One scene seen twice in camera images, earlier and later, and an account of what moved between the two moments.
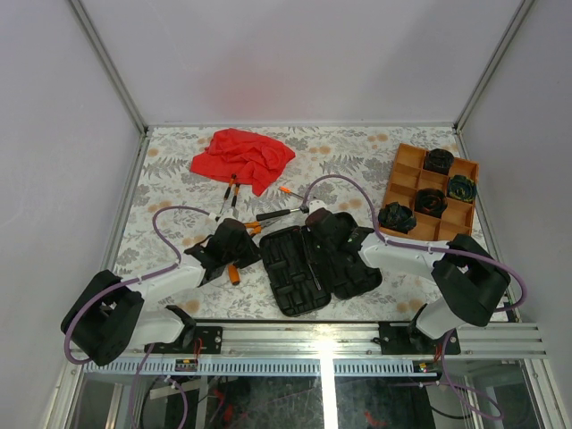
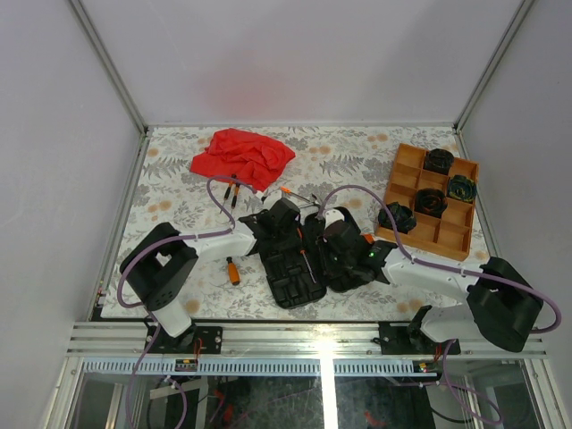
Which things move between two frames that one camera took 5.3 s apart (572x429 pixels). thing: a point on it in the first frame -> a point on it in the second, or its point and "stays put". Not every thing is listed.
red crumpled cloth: (256, 163) stays put
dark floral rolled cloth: (397, 217) stays put
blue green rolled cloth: (462, 188) stays put
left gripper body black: (246, 255) -> (284, 236)
